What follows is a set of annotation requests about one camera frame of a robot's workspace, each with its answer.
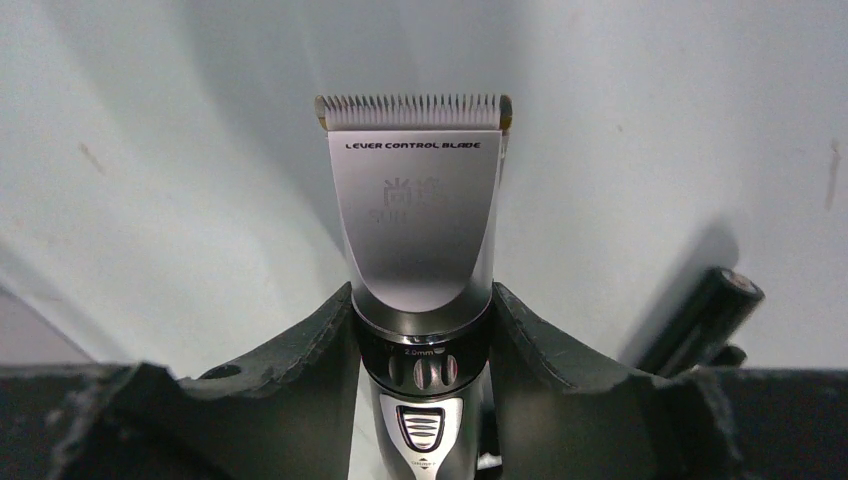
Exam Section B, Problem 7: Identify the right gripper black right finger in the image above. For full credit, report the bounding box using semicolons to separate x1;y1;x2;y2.
489;284;847;479

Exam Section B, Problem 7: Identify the black cylindrical adapter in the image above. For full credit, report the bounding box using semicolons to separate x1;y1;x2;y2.
633;266;766;378

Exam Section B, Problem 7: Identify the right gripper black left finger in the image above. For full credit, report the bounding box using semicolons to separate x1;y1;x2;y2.
1;285;360;479

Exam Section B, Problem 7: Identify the silver black hair clipper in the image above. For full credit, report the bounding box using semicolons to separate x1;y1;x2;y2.
314;93;513;479

